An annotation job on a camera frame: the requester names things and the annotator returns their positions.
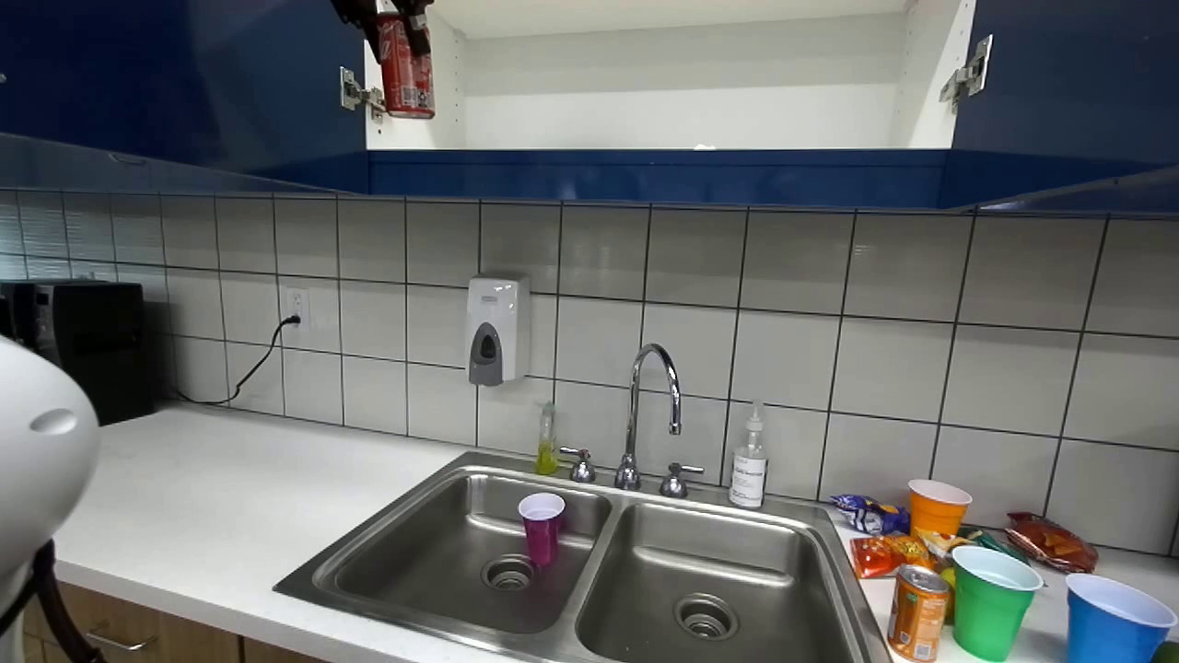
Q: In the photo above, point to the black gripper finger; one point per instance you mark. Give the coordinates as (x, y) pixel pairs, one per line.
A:
(417, 24)
(360, 24)

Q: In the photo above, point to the red Coca Cola can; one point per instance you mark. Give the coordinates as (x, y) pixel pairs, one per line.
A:
(403, 78)

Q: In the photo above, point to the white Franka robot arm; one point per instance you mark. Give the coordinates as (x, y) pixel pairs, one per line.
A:
(37, 456)

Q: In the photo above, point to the metal cabinet hinge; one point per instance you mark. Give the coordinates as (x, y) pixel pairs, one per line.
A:
(360, 95)
(971, 73)

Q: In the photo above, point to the blue cabinet door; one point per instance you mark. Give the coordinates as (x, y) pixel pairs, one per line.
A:
(1081, 77)
(185, 77)

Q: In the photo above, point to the wooden base cabinet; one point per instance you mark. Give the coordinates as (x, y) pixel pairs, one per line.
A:
(161, 639)

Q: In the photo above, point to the orange soda can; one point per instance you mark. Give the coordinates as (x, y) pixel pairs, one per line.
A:
(919, 612)

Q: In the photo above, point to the black countertop appliance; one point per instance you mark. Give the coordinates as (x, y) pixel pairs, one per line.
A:
(88, 346)

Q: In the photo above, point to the chrome gooseneck faucet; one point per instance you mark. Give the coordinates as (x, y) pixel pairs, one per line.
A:
(637, 417)

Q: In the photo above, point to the green dish soap bottle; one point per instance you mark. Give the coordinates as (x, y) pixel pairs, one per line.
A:
(547, 456)

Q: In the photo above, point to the purple plastic cup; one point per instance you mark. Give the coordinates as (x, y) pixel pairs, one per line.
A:
(543, 527)

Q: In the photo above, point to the stainless steel double sink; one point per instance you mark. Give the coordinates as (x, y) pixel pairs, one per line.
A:
(417, 554)

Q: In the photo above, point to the clear pump soap bottle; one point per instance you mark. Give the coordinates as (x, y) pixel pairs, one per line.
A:
(751, 473)

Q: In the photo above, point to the blue snack bag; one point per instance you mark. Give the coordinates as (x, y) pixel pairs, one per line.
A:
(868, 515)

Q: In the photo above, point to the orange snack bag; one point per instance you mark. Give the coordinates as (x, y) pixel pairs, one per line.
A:
(887, 554)

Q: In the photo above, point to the orange plastic cup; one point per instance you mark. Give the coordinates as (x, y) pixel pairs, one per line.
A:
(939, 509)

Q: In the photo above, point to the green snack bag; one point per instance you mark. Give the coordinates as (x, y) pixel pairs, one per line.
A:
(989, 540)

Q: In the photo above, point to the red-brown snack bag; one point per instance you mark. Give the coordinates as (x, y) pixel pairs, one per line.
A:
(1051, 540)

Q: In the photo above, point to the green plastic cup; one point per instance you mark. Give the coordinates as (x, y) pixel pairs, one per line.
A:
(989, 608)

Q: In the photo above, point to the blue plastic cup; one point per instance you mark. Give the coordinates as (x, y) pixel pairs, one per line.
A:
(1110, 627)

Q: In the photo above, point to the open blue wall cabinet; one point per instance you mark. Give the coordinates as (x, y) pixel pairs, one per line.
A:
(687, 112)

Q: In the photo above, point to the white wall outlet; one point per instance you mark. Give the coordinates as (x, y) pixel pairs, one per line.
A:
(293, 304)

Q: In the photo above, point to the white wall soap dispenser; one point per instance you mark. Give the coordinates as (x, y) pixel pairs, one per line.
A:
(496, 327)

